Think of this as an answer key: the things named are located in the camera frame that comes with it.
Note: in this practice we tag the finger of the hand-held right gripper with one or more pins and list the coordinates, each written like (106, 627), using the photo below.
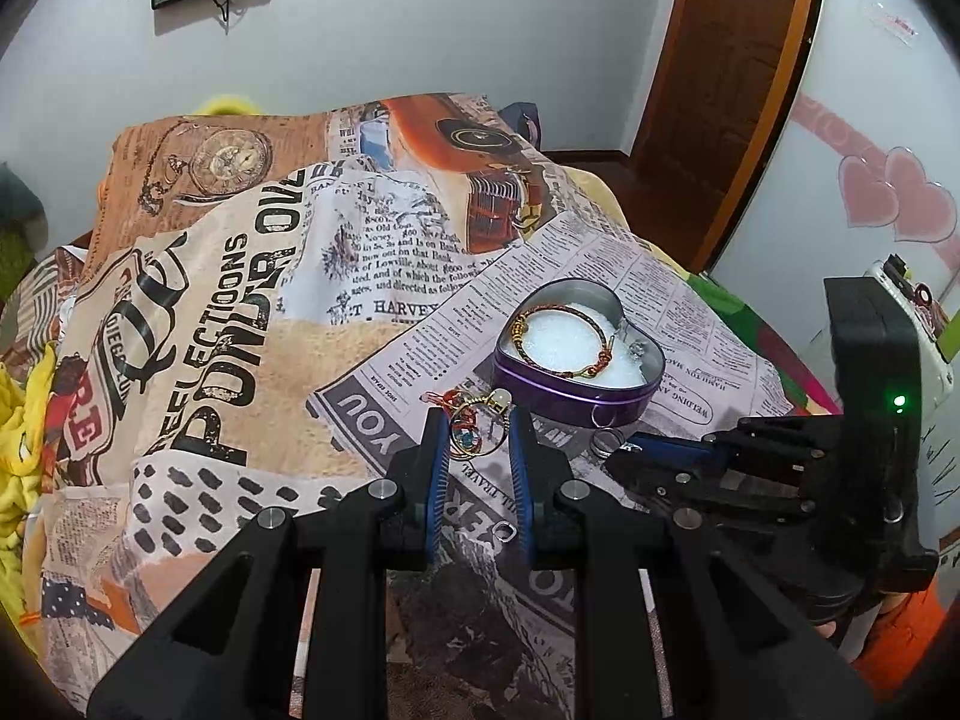
(675, 447)
(712, 491)

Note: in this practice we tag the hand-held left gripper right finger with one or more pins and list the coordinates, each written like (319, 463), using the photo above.
(517, 487)

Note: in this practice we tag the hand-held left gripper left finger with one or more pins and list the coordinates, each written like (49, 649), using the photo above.
(441, 487)

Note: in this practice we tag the purple heart-shaped tin box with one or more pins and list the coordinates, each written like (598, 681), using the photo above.
(555, 394)

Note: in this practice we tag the small silver clasp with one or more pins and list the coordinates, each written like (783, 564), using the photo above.
(505, 532)

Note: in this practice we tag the small silver stud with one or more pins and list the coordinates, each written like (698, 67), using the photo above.
(638, 349)

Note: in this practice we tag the white foam pad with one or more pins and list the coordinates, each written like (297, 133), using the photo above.
(570, 345)

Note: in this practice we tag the green and orange bed sheet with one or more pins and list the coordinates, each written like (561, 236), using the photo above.
(739, 307)

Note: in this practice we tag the newspaper print blanket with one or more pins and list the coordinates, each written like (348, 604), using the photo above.
(262, 360)

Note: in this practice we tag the blue bag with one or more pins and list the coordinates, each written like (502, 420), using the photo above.
(525, 124)

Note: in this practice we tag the brown wooden door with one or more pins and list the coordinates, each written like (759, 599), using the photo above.
(735, 75)

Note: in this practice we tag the yellow plush cloth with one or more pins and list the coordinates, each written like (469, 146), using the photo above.
(22, 465)

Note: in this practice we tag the yellow plush toy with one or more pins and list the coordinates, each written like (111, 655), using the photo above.
(225, 104)

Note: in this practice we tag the green cloth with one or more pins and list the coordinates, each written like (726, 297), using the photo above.
(16, 247)

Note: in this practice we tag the pink heart wall stickers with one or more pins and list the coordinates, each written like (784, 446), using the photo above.
(900, 199)

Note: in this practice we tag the pink ribbon wall sticker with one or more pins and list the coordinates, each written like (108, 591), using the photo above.
(829, 127)

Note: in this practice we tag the white wall label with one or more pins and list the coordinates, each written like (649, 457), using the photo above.
(891, 22)

